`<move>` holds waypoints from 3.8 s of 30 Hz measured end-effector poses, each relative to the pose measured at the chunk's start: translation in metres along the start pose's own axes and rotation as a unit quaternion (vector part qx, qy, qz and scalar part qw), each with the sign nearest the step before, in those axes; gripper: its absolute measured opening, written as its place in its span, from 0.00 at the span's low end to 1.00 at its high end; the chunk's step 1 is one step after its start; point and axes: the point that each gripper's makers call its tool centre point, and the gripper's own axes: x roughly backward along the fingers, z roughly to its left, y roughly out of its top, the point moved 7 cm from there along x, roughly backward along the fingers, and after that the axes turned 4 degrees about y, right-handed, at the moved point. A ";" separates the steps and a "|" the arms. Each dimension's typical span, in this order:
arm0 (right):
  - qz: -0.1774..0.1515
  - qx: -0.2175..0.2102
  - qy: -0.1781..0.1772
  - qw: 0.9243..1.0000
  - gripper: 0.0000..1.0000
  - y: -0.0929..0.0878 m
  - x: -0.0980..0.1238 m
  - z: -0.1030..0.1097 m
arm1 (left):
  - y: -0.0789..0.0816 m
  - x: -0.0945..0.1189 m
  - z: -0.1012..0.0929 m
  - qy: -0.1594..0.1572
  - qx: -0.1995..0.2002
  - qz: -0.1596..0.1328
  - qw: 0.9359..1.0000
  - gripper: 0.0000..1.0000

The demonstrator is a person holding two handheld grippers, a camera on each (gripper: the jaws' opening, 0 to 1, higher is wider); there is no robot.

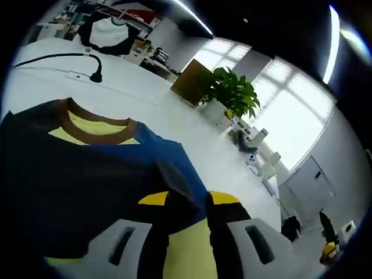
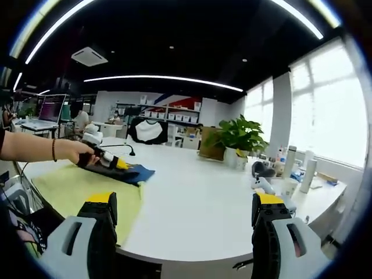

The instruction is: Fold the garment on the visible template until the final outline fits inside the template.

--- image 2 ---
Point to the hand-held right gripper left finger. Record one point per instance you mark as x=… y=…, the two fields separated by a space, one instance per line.
x=100 y=209

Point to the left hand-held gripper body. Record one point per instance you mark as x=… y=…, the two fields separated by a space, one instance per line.
x=94 y=136

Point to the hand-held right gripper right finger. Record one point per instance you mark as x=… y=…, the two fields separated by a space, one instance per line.
x=268 y=212

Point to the yellow blue black garment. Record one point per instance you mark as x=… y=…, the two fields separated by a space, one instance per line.
x=87 y=186

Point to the person's left hand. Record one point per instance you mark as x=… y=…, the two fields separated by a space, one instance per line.
x=80 y=149

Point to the white game controller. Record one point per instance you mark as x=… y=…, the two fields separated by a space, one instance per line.
x=263 y=184

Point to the white paper cup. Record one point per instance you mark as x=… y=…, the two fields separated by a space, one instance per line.
x=289 y=188

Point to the grey neck pillow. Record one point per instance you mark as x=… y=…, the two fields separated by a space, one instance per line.
x=261 y=170

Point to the blue cloth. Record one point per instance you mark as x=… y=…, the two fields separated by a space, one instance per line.
x=296 y=176

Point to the black and white shirt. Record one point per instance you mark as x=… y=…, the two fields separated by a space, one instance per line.
x=149 y=130

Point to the white laptop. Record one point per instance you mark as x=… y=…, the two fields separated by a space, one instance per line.
x=52 y=107

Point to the white tumbler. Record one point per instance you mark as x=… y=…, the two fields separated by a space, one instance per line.
x=308 y=174

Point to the small potted plant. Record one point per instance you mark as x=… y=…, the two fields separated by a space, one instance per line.
x=28 y=113

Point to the storage shelf with white bins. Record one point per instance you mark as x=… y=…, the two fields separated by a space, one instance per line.
x=174 y=113

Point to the ceiling air conditioner panel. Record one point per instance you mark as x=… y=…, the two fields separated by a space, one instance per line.
x=89 y=56

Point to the potted green plant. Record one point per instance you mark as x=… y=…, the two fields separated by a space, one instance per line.
x=242 y=133

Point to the straight ceiling light strip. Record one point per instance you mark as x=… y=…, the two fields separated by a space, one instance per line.
x=162 y=80

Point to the brown cardboard box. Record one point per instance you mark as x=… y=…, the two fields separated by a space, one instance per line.
x=210 y=142

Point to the curved ceiling light strip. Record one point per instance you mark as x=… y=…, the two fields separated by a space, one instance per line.
x=55 y=35

